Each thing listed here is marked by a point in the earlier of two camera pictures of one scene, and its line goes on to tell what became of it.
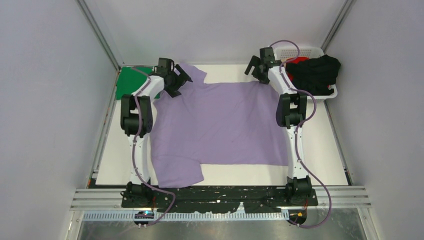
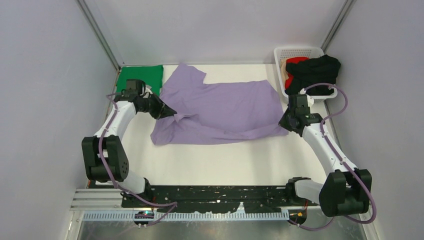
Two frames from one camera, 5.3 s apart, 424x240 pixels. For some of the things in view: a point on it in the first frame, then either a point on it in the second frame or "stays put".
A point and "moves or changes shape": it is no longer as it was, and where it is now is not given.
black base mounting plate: [219, 199] stays put
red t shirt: [299, 58] stays put
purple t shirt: [214, 123] moves or changes shape
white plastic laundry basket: [285, 53] stays put
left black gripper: [182, 79] → [162, 110]
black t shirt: [314, 76] stays put
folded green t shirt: [130, 80] stays put
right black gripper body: [263, 79] → [286, 120]
